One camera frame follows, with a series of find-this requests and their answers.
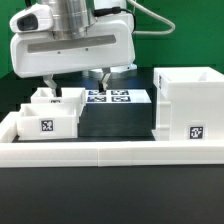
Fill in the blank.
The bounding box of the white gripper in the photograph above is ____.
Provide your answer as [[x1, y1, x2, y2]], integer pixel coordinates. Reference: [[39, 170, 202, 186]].
[[10, 14, 135, 97]]

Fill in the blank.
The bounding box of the white front drawer tray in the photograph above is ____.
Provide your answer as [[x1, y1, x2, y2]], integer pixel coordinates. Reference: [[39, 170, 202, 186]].
[[16, 103, 78, 140]]

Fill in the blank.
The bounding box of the white drawer tray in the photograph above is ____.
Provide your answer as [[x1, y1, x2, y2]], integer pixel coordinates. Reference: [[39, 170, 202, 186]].
[[16, 103, 78, 140], [30, 87, 86, 115]]

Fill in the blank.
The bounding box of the white drawer cabinet box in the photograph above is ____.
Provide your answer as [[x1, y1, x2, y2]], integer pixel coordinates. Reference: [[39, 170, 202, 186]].
[[152, 67, 224, 141]]

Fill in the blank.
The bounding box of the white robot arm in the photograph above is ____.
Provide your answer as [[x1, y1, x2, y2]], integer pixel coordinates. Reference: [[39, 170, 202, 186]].
[[10, 0, 135, 94]]

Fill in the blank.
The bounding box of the white rear drawer tray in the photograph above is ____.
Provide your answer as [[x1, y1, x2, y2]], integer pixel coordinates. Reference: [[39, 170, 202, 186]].
[[30, 87, 86, 115]]

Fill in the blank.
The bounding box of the fiducial marker sheet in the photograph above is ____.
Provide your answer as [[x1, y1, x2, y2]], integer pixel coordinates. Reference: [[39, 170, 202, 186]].
[[86, 89, 151, 104]]

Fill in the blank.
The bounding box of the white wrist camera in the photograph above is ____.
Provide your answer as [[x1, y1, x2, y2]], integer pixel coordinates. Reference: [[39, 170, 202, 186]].
[[9, 3, 54, 33]]

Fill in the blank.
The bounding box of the white u-shaped boundary frame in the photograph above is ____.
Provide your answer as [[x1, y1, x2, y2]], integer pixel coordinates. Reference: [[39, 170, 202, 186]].
[[0, 112, 224, 168]]

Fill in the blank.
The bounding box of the white cable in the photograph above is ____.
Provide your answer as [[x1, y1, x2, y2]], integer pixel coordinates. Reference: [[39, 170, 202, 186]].
[[126, 0, 176, 36]]

